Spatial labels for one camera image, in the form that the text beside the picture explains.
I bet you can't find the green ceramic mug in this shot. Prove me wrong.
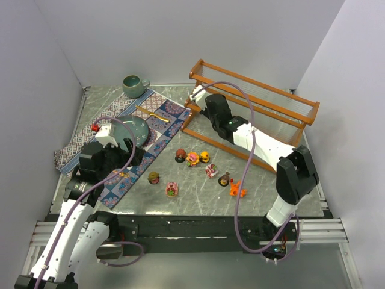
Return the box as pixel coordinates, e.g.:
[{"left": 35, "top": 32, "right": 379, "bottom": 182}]
[{"left": 122, "top": 75, "right": 150, "bottom": 99}]

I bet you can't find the gold fork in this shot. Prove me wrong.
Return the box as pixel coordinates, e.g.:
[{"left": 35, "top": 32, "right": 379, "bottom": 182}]
[{"left": 112, "top": 170, "right": 130, "bottom": 178}]

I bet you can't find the brown-haired bun figurine toy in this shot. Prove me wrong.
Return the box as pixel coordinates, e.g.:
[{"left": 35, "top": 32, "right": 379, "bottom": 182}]
[{"left": 218, "top": 172, "right": 230, "bottom": 187}]

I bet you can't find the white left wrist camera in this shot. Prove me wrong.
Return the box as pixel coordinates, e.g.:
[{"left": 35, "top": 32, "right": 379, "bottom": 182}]
[{"left": 91, "top": 123, "right": 119, "bottom": 148}]

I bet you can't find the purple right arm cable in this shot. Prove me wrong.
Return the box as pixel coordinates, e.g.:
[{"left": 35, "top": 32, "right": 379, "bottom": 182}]
[{"left": 192, "top": 81, "right": 300, "bottom": 269}]

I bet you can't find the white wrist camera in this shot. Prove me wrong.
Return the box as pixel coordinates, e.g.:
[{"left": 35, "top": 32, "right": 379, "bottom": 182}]
[
  {"left": 189, "top": 85, "right": 210, "bottom": 109},
  {"left": 91, "top": 123, "right": 119, "bottom": 148}
]

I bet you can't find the olive-hat figurine toy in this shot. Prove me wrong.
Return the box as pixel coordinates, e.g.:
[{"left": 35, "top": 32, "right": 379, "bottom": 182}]
[{"left": 148, "top": 172, "right": 160, "bottom": 184}]

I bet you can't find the gold butter knife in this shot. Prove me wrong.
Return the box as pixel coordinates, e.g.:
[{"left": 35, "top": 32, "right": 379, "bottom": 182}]
[{"left": 135, "top": 105, "right": 170, "bottom": 122}]

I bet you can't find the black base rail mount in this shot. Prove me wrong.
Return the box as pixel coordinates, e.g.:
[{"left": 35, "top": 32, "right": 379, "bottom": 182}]
[{"left": 45, "top": 213, "right": 334, "bottom": 263}]

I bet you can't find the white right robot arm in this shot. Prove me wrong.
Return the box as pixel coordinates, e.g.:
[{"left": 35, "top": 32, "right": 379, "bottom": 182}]
[{"left": 194, "top": 93, "right": 319, "bottom": 228}]

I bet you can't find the orange fox figurine toy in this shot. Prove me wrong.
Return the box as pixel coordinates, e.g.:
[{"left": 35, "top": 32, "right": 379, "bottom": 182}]
[{"left": 229, "top": 179, "right": 247, "bottom": 198}]

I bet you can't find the yellow duck figurine toy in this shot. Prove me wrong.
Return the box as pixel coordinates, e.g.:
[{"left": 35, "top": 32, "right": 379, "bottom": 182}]
[{"left": 199, "top": 151, "right": 210, "bottom": 163}]

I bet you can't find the red-haired figurine toy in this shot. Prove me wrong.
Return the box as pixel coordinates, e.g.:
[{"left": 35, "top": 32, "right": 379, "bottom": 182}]
[{"left": 174, "top": 149, "right": 187, "bottom": 163}]

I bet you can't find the pink sunflower pig toy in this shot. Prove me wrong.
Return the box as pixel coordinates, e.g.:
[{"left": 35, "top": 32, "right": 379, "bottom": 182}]
[{"left": 186, "top": 151, "right": 200, "bottom": 167}]

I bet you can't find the orange wooden two-tier shelf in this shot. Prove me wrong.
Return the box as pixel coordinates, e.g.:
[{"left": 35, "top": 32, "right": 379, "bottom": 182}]
[{"left": 180, "top": 58, "right": 321, "bottom": 173}]

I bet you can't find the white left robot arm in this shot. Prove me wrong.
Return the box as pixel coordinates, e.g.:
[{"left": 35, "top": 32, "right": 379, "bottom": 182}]
[{"left": 14, "top": 138, "right": 145, "bottom": 288}]

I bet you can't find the teal ceramic plate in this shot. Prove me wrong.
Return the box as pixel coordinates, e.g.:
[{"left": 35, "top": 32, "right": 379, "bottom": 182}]
[{"left": 113, "top": 115, "right": 149, "bottom": 151}]

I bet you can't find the patterned table runner cloth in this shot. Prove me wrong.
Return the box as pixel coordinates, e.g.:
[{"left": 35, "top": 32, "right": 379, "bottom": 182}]
[{"left": 54, "top": 88, "right": 193, "bottom": 210}]

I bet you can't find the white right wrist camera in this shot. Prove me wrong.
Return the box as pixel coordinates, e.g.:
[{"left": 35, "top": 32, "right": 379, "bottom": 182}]
[{"left": 189, "top": 85, "right": 210, "bottom": 109}]

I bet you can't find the strawberry cake toy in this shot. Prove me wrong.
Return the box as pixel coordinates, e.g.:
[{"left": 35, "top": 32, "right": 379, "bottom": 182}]
[{"left": 205, "top": 163, "right": 218, "bottom": 179}]

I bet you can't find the pink bear clover toy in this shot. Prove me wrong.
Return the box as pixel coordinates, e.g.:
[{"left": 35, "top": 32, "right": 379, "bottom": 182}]
[{"left": 165, "top": 182, "right": 179, "bottom": 197}]

